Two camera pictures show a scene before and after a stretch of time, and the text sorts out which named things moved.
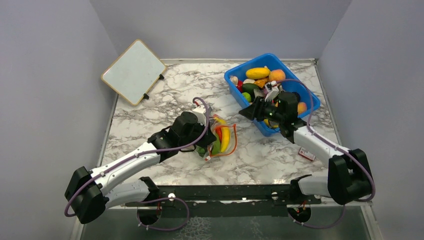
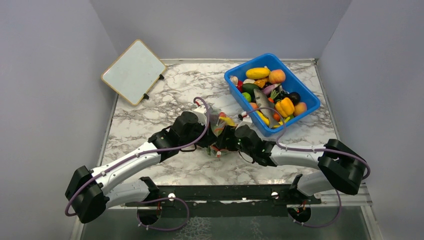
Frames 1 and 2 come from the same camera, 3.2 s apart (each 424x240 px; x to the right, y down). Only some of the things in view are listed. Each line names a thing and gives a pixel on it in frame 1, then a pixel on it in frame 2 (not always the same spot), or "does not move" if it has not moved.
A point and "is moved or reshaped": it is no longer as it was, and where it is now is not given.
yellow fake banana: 225,133 is moved or reshaped
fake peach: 276,75 does not move
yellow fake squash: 257,73 does not move
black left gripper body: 196,132 does not move
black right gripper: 254,111 → 229,131
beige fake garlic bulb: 234,79 does not move
